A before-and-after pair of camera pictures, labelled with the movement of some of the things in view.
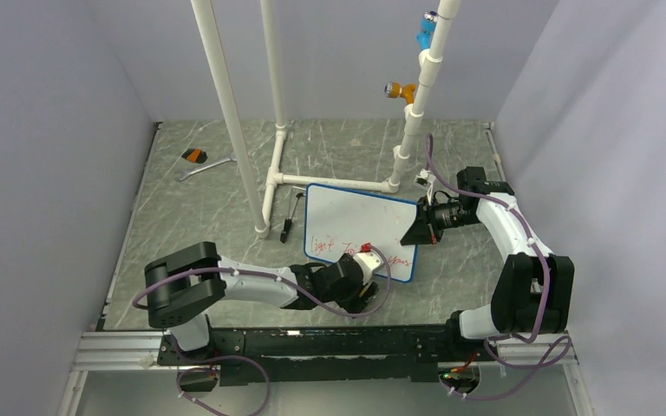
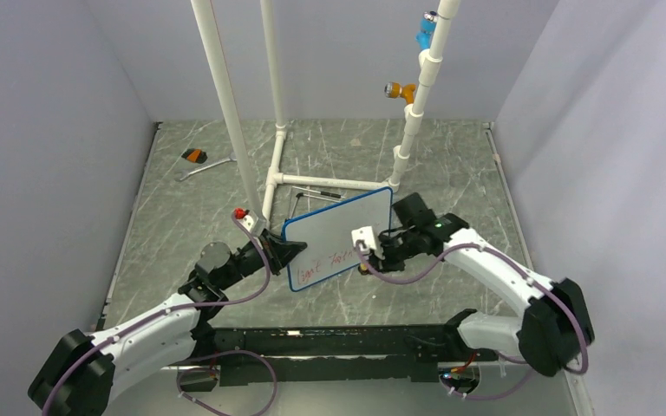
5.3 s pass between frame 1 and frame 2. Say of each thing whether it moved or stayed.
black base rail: stayed
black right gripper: moved
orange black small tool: stayed
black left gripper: moved
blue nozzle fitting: stayed
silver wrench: stayed
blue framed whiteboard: moved
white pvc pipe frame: stayed
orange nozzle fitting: stayed
